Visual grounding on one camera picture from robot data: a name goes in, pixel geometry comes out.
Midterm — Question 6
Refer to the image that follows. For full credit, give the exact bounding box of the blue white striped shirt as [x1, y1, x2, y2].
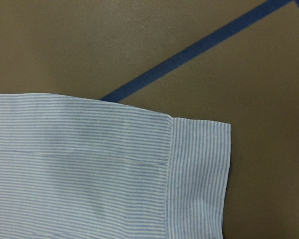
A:
[0, 93, 231, 239]

